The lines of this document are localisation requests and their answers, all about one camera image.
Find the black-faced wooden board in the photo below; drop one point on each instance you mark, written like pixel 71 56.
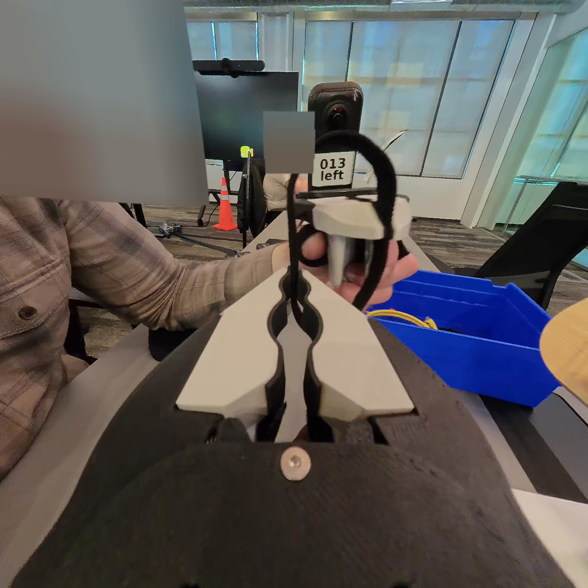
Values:
pixel 569 349

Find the person's plaid shirt torso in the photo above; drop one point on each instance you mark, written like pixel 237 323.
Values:
pixel 27 344

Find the black chair armrest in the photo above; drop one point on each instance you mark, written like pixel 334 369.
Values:
pixel 165 344

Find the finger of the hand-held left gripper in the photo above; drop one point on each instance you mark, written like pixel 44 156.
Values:
pixel 344 220
pixel 401 218

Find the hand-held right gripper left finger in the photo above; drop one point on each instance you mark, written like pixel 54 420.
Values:
pixel 229 363

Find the person's left hand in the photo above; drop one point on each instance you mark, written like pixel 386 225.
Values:
pixel 404 271

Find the black webcam bar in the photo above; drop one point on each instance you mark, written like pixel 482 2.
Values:
pixel 229 65

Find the person's left forearm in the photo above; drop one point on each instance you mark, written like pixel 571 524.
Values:
pixel 183 285

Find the black hanging jacket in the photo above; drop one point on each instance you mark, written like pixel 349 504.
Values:
pixel 255 197

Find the black visitor chair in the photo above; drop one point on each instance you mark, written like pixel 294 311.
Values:
pixel 551 229

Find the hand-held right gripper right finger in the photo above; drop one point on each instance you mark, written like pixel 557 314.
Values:
pixel 358 363

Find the blue plastic bin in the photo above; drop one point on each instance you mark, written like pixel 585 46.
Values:
pixel 459 363

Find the curled white paper strip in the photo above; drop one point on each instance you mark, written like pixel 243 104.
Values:
pixel 394 138

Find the black monitor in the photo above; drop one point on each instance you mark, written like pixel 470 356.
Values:
pixel 229 115

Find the orange traffic cone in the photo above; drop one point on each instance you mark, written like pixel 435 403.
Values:
pixel 225 216

